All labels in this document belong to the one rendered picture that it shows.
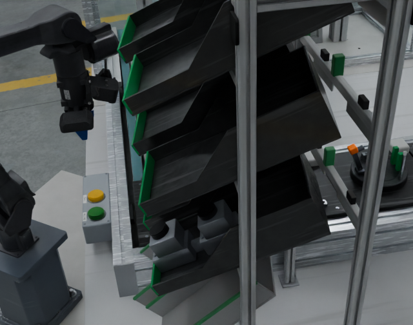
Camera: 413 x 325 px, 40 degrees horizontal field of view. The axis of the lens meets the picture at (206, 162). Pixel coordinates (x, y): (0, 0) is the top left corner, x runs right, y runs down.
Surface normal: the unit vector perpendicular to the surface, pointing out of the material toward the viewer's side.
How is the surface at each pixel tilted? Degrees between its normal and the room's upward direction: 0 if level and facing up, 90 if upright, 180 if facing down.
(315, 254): 90
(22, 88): 0
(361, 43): 0
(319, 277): 0
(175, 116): 25
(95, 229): 90
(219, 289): 45
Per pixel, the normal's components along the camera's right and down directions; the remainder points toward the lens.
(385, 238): 0.17, 0.56
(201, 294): -0.74, -0.55
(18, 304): -0.46, 0.53
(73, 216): -0.05, -0.81
